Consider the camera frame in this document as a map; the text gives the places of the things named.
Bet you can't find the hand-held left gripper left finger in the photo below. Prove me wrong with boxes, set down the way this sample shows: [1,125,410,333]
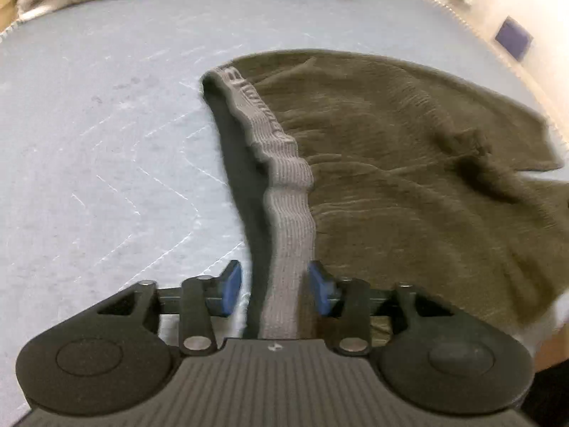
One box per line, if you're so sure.
[99,260,242,357]

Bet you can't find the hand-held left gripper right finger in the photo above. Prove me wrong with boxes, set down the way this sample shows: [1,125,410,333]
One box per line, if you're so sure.
[308,260,450,357]

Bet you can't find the purple wall plate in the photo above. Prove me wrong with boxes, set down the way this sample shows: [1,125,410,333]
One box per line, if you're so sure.
[495,16,535,60]

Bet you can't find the olive corduroy pants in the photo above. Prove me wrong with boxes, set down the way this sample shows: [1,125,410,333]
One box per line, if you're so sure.
[201,49,569,341]

